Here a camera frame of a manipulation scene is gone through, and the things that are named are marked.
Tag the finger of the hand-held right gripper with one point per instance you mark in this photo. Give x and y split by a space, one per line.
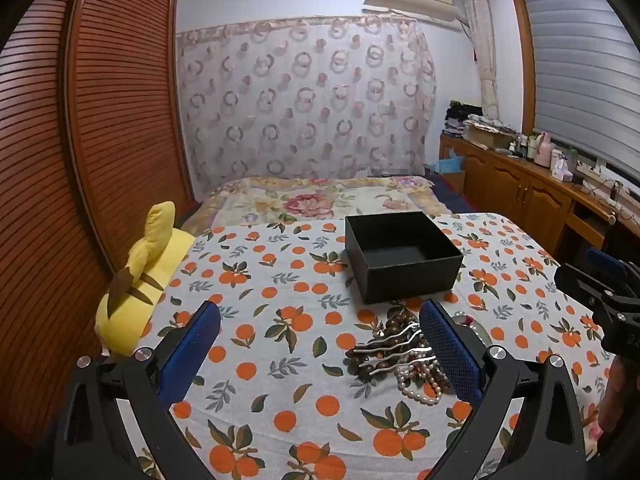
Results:
580 282
607 262

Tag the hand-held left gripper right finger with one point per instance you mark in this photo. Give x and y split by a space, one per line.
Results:
450 355

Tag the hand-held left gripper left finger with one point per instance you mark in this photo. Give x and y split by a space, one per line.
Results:
192 350

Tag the silver wavy bangles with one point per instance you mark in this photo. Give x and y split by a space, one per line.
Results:
400 347

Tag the black cardboard box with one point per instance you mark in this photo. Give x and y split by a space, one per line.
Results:
400 265

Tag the person's right hand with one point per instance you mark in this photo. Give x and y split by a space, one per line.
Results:
615 400

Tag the yellow plush toy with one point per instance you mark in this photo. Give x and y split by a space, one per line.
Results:
145 280

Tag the white power strip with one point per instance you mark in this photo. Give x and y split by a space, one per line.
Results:
592 170

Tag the white tissue box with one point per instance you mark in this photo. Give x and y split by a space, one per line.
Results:
562 167

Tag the wooden cabinet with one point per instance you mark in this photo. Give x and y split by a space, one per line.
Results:
520 195

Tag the orange fruit print cloth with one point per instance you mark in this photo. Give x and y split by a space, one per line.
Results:
300 360

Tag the pink bottle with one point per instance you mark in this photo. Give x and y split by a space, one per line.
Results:
542 149

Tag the open cardboard box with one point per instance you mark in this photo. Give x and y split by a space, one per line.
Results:
490 132

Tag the blue plastic bag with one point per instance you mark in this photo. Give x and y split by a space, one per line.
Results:
447 164

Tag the floral bed blanket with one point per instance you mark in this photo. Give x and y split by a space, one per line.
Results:
300 202

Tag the grey window blind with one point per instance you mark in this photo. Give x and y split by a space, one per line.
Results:
585 70

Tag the pile of folded clothes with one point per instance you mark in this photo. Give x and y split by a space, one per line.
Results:
462 115

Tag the wooden louvred wardrobe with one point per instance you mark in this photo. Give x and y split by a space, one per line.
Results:
75 135

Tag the pale patterned window curtain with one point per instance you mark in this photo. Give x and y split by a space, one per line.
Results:
482 45

